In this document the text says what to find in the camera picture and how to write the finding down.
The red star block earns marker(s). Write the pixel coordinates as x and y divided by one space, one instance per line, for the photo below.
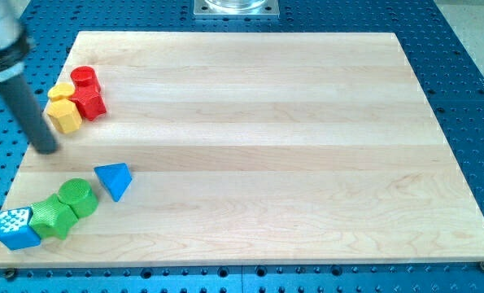
89 102

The yellow hexagon block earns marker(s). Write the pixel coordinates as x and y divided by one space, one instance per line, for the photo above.
64 116

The blue cube block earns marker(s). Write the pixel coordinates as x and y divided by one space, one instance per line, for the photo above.
15 231

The red cylinder block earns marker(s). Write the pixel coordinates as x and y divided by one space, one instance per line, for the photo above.
85 76

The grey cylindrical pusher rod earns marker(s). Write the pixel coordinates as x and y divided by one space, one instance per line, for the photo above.
26 109

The left board stop screw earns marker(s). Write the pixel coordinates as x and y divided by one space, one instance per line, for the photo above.
9 273

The yellow cylinder block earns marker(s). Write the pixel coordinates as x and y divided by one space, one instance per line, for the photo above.
60 91

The blue triangle block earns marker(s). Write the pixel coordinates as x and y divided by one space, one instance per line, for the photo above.
115 178

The light wooden board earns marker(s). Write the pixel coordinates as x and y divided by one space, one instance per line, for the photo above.
255 149

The green cylinder block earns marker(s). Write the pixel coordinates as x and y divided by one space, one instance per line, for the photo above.
77 193

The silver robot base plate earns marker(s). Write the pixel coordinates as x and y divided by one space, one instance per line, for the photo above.
226 8

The green star block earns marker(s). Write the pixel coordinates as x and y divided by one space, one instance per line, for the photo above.
52 218

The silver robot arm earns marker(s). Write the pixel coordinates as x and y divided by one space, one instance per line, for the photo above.
14 45

